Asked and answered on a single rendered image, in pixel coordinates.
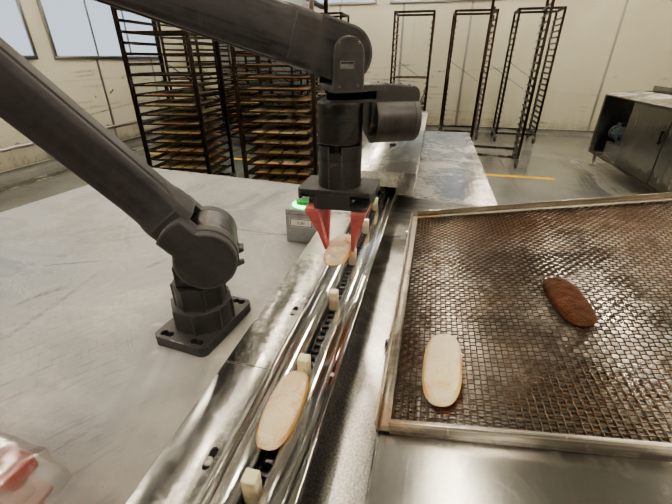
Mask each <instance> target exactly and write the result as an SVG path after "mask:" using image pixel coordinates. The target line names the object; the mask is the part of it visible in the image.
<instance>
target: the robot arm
mask: <svg viewBox="0 0 672 504"><path fill-rule="evenodd" d="M94 1H97V2H100V3H103V4H106V5H109V6H112V7H115V8H118V9H121V10H124V11H127V12H130V13H133V14H136V15H139V16H142V17H145V18H148V19H151V20H153V21H155V22H157V23H158V22H160V23H163V24H166V25H169V26H172V27H175V28H178V29H181V30H184V31H187V32H190V33H193V34H196V35H199V36H202V37H205V38H208V39H211V40H214V41H217V42H220V43H223V44H226V45H229V46H232V47H235V48H238V49H241V50H244V51H247V52H250V53H253V54H256V55H259V56H260V57H265V58H268V59H271V60H274V61H277V62H280V63H283V64H286V65H289V66H292V67H295V68H298V69H301V71H304V72H307V73H311V74H314V75H317V76H319V88H321V89H323V90H326V91H329V92H332V93H325V97H324V98H322V100H321V101H317V128H318V142H319V143H318V163H319V175H311V176H309V177H308V178H307V179H306V180H305V181H304V182H303V183H302V184H301V185H300V186H299V187H298V197H299V198H302V197H303V196H306V197H309V203H308V204H307V205H306V207H305V213H306V215H307V216H308V218H309V219H310V221H311V222H312V224H313V226H314V227H315V229H316V230H317V232H318V233H319V236H320V238H321V241H322V243H323V246H324V248H325V249H327V247H328V245H329V241H330V215H331V210H340V211H351V215H350V216H351V251H352V252H354V251H355V248H356V245H357V241H358V237H359V233H360V229H361V226H362V224H363V222H364V220H365V217H366V215H367V213H368V211H369V208H370V206H371V204H372V203H374V201H375V199H376V192H379V190H380V180H379V179H369V178H361V170H362V132H364V134H365V135H366V137H367V139H368V141H369V142H370V143H381V142H399V141H413V140H415V139H416V138H417V136H418V134H419V132H420V128H421V122H422V109H421V104H420V90H419V88H418V87H416V86H412V85H411V84H408V85H405V84H402V83H400V84H394V83H387V82H385V83H380V82H379V81H377V82H364V75H365V73H366V72H367V71H368V69H369V67H370V64H371V61H372V45H371V42H370V39H369V37H368V35H367V34H366V33H365V31H364V30H363V29H361V28H360V27H358V26H357V25H354V24H352V23H349V22H347V21H344V20H341V19H339V18H336V17H334V16H331V15H329V14H326V13H323V14H320V13H318V12H315V11H313V10H310V9H308V8H305V7H303V6H300V5H297V4H294V3H291V2H288V1H284V0H94ZM364 91H367V92H364ZM0 118H2V119H3V120H4V121H5V122H7V123H8V124H9V125H11V126H12V127H13V128H15V129H16V130H17V131H19V132H20V133H21V134H23V135H24V136H25V137H27V138H28V139H29V140H30V141H32V142H33V143H34V144H36V145H37V146H38V147H40V148H41V149H42V150H44V151H45V152H46V153H48V154H49V155H50V156H52V157H53V158H54V159H55V160H57V161H58V162H59V163H61V164H62V165H63V166H65V167H66V168H67V169H69V170H70V171H71V172H73V173H74V174H75V175H77V176H78V177H79V178H80V179H82V180H83V181H84V182H86V183H87V184H88V185H90V186H91V187H92V188H94V189H95V190H96V191H98V192H99V193H100V194H101V195H103V196H104V197H105V198H107V199H108V200H109V201H111V202H112V203H113V204H115V205H116V206H117V207H118V208H120V209H121V210H122V211H123V212H125V213H126V214H127V215H128V216H129V217H131V218H132V219H133V220H134V221H135V222H136V223H138V224H139V225H140V227H141V228H142V229H143V231H144V232H145V233H147V234H148V235H149V236H150V237H151V238H153V239H154V240H155V241H157V242H156V245H157V246H159V247H160V248H161V249H163V250H164V251H165V252H167V253H168V254H169V255H171V256H172V268H171V269H172V273H173V277H174V279H173V281H172V283H171V284H170V288H171V292H172V296H173V298H171V299H170V300H171V308H172V315H173V318H172V319H170V320H169V321H168V322H167V323H166V324H164V325H163V326H162V327H161V328H159V329H158V330H157V331H156V332H155V337H156V340H157V344H158V345H160V346H164V347H167V348H170V349H174V350H177V351H180V352H184V353H187V354H191V355H194V356H197V357H206V356H208V355H209V354H210V353H211V352H212V351H213V350H214V349H215V348H216V347H217V346H218V345H219V344H220V343H221V342H222V341H223V340H224V339H225V337H226V336H227V335H228V334H229V333H230V332H231V331H232V330H233V329H234V328H235V327H236V326H237V325H238V324H239V323H240V321H241V320H242V319H243V318H244V317H245V316H246V315H247V314H248V313H249V312H250V311H251V307H250V301H249V299H246V298H241V297H237V296H232V295H231V292H230V290H229V287H228V286H226V283H227V282H228V281H229V280H230V279H231V278H232V277H233V276H234V274H235V272H236V270H237V267H238V266H240V265H242V264H244V263H245V260H244V258H239V253H241V252H243V251H244V244H243V243H239V242H238V235H237V225H236V222H235V220H234V218H233V217H232V216H231V215H230V214H229V213H228V212H227V211H225V210H224V209H222V208H219V207H216V206H202V205H201V204H200V203H198V202H197V201H196V200H195V199H194V198H193V197H192V196H190V195H189V194H187V193H185V192H184V191H183V190H181V189H180V188H178V187H176V186H174V185H173V184H171V183H170V182H169V181H168V180H166V179H165V178H164V177H163V176H161V175H160V174H159V173H158V172H157V171H155V170H154V169H153V168H152V167H151V166H149V165H148V164H147V163H146V162H145V161H144V160H142V159H141V158H140V157H139V156H138V155H137V154H135V153H134V152H133V151H132V150H131V149H130V148H129V147H127V146H126V145H125V144H124V143H123V142H122V141H120V140H119V139H118V138H117V137H116V136H115V135H113V134H112V133H111V132H110V131H109V130H108V129H106V128H105V127H104V126H103V125H102V124H101V123H100V122H98V121H97V120H96V119H95V118H94V117H93V116H91V115H90V114H89V113H88V112H87V111H86V110H84V109H83V108H82V107H81V106H80V105H79V104H77V103H76V102H75V101H74V100H73V99H72V98H71V97H69V96H68V95H67V94H66V93H65V92H64V91H62V90H61V89H60V88H59V87H58V86H57V85H55V84H54V83H53V82H52V81H51V80H50V79H48V78H47V77H46V76H45V75H44V74H43V73H42V72H40V71H39V70H38V69H37V68H36V67H35V66H33V65H32V64H31V63H30V62H29V61H28V60H26V59H25V58H24V57H23V56H22V55H21V54H20V53H18V52H17V51H16V50H15V49H14V48H13V47H11V46H10V45H9V44H8V43H7V42H6V41H4V40H3V39H2V38H1V37H0ZM352 200H355V201H354V202H353V203H352Z"/></svg>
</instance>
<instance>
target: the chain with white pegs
mask: <svg viewBox="0 0 672 504"><path fill-rule="evenodd" d="M385 189H386V187H381V186H380V193H379V195H378V197H376V199H375V201H374V203H372V211H371V213H370V215H369V218H368V219H366V218H365V220H364V222H363V224H362V233H361V236H360V238H359V240H358V242H357V245H356V248H355V251H354V252H351V254H350V256H349V258H348V265H347V267H346V270H345V272H344V274H343V277H342V279H341V281H340V284H339V286H338V288H337V289H332V288H331V289H330V291H329V308H328V311H327V313H326V315H325V317H324V320H323V322H322V324H321V326H320V329H319V331H318V333H317V336H316V338H315V340H314V342H313V346H312V347H311V349H310V351H309V354H304V353H300V355H299V357H298V359H297V368H298V371H301V372H304V373H306V375H307V376H308V379H309V376H310V374H311V371H312V369H313V366H314V364H315V361H316V359H317V357H318V354H319V352H320V349H321V347H322V344H323V342H324V339H325V337H326V334H327V332H328V329H329V327H330V325H331V322H332V320H333V317H334V315H335V312H336V310H337V307H338V305H339V302H340V300H341V297H342V295H343V293H344V290H345V288H346V285H347V283H348V280H349V278H350V275H351V273H352V270H353V268H354V265H355V263H356V261H357V258H358V256H359V253H360V251H361V248H362V246H363V243H364V241H365V238H366V236H367V233H368V231H369V229H370V226H371V224H372V221H373V219H374V216H375V214H376V211H377V209H378V206H379V204H380V201H381V199H382V197H383V194H384V192H385ZM327 324H329V325H327ZM321 335H322V336H321ZM318 341H319V342H318ZM321 342H322V343H321ZM316 348H320V349H316ZM313 354H314V355H317V356H314V355H313ZM311 362H314V363H311ZM280 448H281V446H280V447H279V448H278V449H276V450H273V451H266V453H264V456H263V458H262V460H261V463H260V465H259V467H258V469H257V470H256V469H252V468H248V467H247V468H246V470H245V472H244V474H243V476H242V478H241V480H240V483H241V488H242V493H243V498H244V501H243V503H242V504H258V502H259V499H260V497H261V494H262V492H263V489H264V487H265V484H266V482H267V480H268V477H269V475H270V472H271V470H272V468H270V470H269V471H266V470H262V469H264V468H265V466H268V467H273V465H274V462H275V460H276V457H277V455H278V452H279V450H280ZM270 454H275V455H276V456H275V458H271V457H270ZM262 480H265V483H264V485H262Z"/></svg>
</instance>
